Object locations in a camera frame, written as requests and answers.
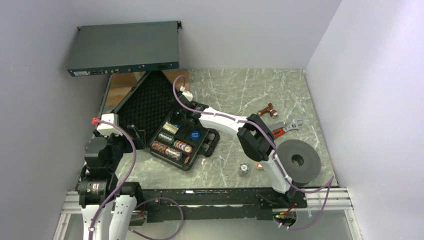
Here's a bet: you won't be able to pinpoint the red white loose chips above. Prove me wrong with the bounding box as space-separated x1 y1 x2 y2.
173 140 193 154

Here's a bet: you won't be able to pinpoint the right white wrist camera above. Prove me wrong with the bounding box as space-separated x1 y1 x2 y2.
180 87 193 102

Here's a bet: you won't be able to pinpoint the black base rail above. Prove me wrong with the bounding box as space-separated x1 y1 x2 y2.
133 187 308 223

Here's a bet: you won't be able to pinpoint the dark grey disc weight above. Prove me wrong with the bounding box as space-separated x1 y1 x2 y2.
277 139 321 187

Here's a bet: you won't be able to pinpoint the orange blue chip stack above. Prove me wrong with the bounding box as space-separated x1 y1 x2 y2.
164 147 183 161

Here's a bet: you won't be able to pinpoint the red card deck box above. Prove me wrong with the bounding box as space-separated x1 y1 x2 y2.
256 162 263 170

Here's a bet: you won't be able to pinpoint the wooden board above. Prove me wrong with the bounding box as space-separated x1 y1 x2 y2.
105 70 190 111

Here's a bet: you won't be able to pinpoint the black poker chip case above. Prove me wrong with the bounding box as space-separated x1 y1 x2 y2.
111 71 220 171

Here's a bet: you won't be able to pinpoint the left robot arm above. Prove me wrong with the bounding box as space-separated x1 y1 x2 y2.
77 123 144 240

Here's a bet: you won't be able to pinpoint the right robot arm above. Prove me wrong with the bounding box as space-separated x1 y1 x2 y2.
173 91 295 208

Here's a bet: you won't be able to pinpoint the brown pipe fitting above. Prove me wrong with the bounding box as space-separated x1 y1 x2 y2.
257 102 279 118

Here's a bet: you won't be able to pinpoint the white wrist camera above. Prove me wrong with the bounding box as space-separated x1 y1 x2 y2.
91 113 122 137
180 87 193 102

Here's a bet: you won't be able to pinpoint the blue small blind button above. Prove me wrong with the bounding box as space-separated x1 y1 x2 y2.
189 130 201 141

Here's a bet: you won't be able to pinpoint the red yellow blue chip stack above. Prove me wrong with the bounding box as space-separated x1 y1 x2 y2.
150 140 169 154

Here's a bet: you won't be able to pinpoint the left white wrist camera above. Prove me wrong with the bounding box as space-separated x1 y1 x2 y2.
91 113 122 137

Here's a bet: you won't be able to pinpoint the grey chip stack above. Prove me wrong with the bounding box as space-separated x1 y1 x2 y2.
237 163 249 177

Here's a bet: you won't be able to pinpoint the dark green rack unit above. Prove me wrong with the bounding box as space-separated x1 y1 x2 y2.
66 20 183 77

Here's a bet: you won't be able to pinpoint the blue white card deck box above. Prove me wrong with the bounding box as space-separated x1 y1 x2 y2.
162 121 179 135

